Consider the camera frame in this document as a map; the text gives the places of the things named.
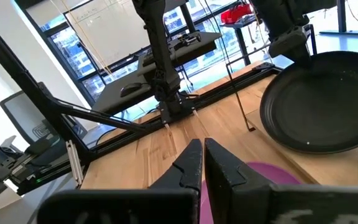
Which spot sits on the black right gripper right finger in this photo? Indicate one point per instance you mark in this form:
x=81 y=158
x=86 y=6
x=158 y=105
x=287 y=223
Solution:
x=228 y=186

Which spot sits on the dark grey desk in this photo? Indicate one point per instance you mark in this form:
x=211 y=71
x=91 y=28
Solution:
x=197 y=51
x=110 y=99

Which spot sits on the black floor stand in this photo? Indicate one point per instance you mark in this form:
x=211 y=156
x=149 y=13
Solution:
x=341 y=15

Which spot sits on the purple plate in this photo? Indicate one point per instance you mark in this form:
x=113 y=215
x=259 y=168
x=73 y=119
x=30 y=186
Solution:
x=275 y=174

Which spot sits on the black computer mouse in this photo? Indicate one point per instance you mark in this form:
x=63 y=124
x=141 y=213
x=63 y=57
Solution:
x=130 y=89

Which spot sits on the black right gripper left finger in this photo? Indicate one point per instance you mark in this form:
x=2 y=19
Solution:
x=185 y=174

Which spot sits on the black plate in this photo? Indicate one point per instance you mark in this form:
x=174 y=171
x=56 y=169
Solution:
x=322 y=105

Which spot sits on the black side table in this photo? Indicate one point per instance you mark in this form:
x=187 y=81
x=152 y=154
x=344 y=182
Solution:
x=242 y=43

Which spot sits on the red bin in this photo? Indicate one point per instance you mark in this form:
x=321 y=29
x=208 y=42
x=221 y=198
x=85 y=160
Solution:
x=236 y=14

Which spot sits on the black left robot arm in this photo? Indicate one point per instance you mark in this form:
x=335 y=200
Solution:
x=163 y=62

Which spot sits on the black aluminium rig frame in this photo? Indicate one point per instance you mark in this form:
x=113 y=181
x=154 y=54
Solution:
x=26 y=80

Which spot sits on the silver aluminium bracket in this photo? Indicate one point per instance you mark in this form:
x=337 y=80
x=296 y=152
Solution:
x=74 y=163

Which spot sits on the grey mesh office chair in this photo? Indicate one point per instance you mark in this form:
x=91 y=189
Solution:
x=20 y=115

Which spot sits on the black-framed window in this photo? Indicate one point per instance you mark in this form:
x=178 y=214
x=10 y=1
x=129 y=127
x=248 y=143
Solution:
x=73 y=56

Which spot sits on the black clamp tools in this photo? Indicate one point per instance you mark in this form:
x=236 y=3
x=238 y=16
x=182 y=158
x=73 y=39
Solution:
x=188 y=39

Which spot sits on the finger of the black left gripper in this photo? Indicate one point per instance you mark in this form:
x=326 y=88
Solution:
x=303 y=60

